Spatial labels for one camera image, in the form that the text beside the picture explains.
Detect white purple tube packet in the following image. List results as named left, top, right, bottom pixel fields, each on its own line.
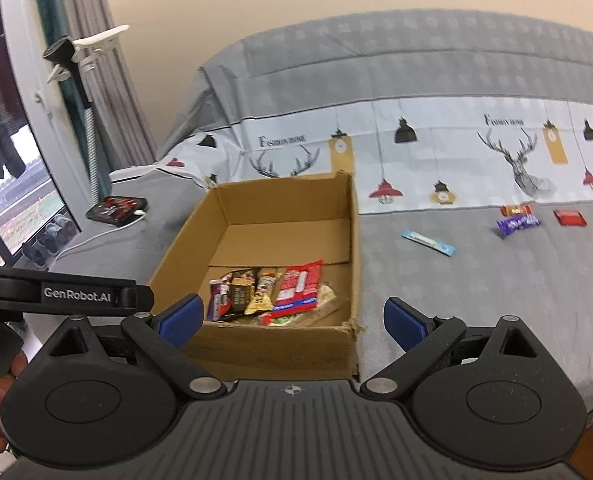
left=207, top=282, right=233, bottom=322

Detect white window frame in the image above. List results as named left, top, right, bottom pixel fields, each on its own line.
left=0, top=0, right=97, bottom=263

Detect black smartphone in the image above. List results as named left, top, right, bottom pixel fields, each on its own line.
left=85, top=196, right=148, bottom=224

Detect green curtain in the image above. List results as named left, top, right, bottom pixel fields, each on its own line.
left=31, top=0, right=110, bottom=196

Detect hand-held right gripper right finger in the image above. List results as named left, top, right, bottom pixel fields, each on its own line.
left=357, top=297, right=547, bottom=402

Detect dark brown snack bar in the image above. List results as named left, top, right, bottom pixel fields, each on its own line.
left=230, top=270, right=257, bottom=313

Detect hanging dark clothes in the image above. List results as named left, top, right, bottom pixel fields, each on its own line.
left=0, top=125, right=26, bottom=202

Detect dark shoe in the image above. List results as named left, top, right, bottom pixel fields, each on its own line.
left=44, top=214, right=80, bottom=248
left=21, top=240, right=52, bottom=267

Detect yellow snack packet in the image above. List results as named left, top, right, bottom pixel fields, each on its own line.
left=244, top=269, right=282, bottom=316

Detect red purple packet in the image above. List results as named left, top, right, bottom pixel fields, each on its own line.
left=270, top=259, right=325, bottom=318

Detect purple candy packet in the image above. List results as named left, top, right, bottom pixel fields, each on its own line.
left=495, top=214, right=541, bottom=237

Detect small red packet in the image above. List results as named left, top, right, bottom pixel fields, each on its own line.
left=553, top=209, right=588, bottom=227

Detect cardboard box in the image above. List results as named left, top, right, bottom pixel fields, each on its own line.
left=148, top=171, right=362, bottom=381

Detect blue stick packet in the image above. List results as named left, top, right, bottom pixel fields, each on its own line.
left=401, top=230, right=456, bottom=257

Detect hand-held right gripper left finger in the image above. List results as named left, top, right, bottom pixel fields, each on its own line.
left=36, top=294, right=228, bottom=402

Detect green white nougat packet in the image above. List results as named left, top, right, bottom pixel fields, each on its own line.
left=260, top=284, right=338, bottom=327

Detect white charging cable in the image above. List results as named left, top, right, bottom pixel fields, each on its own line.
left=51, top=210, right=148, bottom=261

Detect grey curtain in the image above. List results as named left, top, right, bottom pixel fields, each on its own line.
left=76, top=0, right=157, bottom=168

